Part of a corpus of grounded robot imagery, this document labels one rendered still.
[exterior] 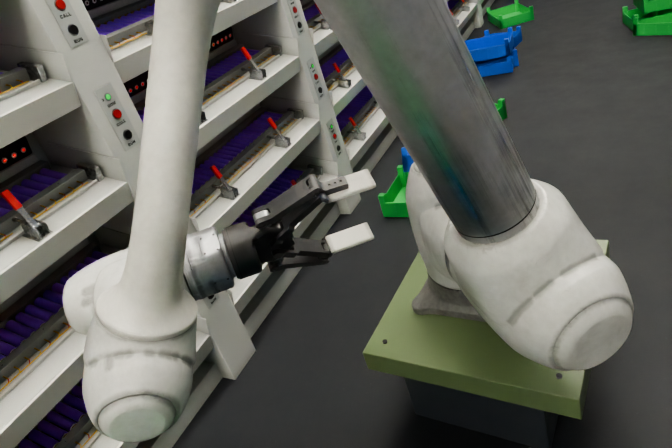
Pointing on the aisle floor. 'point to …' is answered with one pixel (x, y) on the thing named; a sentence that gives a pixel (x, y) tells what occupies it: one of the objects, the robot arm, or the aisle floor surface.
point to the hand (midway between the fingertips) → (363, 208)
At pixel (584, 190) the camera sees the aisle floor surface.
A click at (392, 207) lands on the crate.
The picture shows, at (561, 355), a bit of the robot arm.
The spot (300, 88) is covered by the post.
